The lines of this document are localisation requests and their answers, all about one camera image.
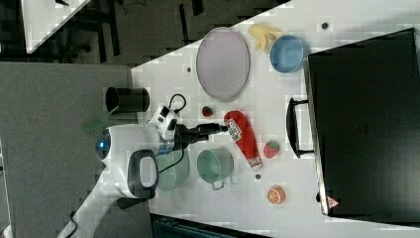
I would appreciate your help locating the green spatula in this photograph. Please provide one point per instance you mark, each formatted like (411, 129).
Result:
(98, 122)

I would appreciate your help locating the orange slice toy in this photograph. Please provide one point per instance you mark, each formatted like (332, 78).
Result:
(275, 195)

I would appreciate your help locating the black oven appliance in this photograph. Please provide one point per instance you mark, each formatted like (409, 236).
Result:
(364, 111)

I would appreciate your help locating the black cylinder upper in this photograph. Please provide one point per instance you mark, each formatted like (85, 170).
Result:
(127, 99)

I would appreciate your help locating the yellow banana toy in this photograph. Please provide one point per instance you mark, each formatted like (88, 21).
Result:
(262, 34)

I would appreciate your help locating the mint green metal pot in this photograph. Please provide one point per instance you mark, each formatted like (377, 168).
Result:
(214, 166)

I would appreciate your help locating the blue bowl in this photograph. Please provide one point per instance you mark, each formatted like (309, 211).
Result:
(287, 54)

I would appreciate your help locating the large pink oval plate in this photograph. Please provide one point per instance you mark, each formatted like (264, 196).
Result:
(223, 64)

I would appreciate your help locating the large red strawberry toy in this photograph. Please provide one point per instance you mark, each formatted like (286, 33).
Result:
(271, 149)

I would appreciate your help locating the red ketchup bottle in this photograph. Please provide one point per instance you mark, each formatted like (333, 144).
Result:
(242, 134)

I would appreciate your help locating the small red strawberry toy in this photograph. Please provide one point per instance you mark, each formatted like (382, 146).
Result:
(207, 111)

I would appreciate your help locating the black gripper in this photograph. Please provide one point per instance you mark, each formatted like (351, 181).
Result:
(184, 136)

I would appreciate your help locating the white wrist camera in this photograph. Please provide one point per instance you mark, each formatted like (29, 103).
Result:
(165, 120)

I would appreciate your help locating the black oven door handle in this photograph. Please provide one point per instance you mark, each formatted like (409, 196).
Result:
(292, 127)

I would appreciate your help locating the white background table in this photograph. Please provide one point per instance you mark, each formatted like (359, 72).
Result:
(42, 18)

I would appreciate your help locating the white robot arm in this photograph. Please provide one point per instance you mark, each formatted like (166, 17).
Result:
(129, 153)

